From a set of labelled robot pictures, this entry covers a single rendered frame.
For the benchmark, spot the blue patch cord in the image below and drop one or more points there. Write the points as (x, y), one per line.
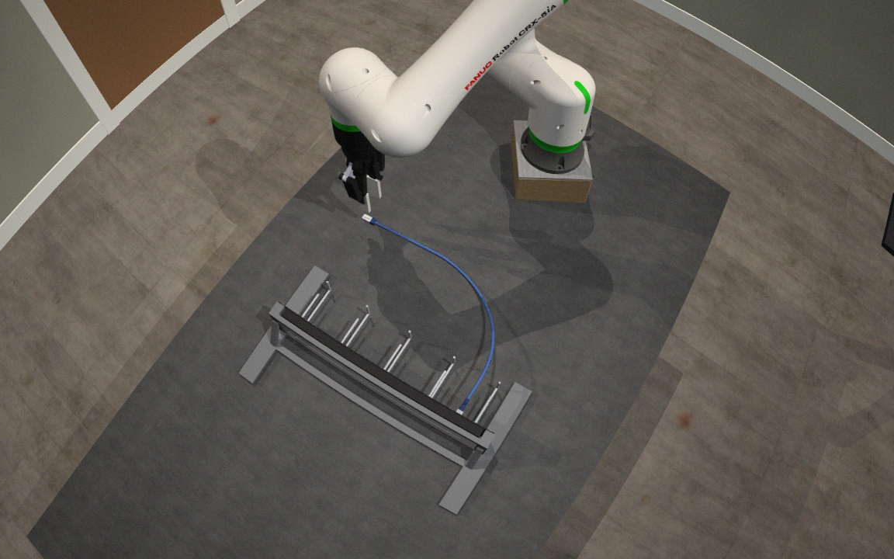
(474, 286)

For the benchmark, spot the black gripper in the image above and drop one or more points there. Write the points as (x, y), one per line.
(355, 181)

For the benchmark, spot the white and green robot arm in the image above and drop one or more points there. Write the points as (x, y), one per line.
(400, 116)

